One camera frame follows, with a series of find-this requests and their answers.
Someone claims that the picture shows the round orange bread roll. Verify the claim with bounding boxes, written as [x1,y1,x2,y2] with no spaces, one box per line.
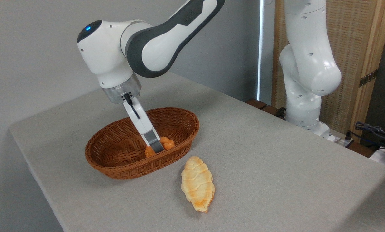
[144,136,175,158]

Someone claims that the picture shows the wooden woven folding screen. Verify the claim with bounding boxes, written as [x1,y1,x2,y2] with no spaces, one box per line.
[271,0,385,144]

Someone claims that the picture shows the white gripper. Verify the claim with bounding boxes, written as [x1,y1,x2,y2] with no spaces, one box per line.
[123,97,165,154]

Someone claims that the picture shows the dark brown wooden bench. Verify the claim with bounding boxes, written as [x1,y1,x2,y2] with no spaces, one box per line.
[245,98,287,120]

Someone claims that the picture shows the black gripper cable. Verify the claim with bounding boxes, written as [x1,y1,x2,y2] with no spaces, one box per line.
[124,92,141,119]

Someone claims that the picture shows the pale croissant-shaped bread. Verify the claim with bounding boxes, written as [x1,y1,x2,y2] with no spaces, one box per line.
[181,156,216,213]

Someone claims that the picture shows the black metal screen hinge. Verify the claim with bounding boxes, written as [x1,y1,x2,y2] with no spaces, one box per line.
[359,69,379,88]

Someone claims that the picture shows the bundle of dark cables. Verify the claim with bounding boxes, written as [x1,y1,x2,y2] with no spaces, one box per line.
[354,121,385,152]

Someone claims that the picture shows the brown oval wicker basket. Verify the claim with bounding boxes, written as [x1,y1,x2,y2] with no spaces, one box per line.
[85,107,200,180]

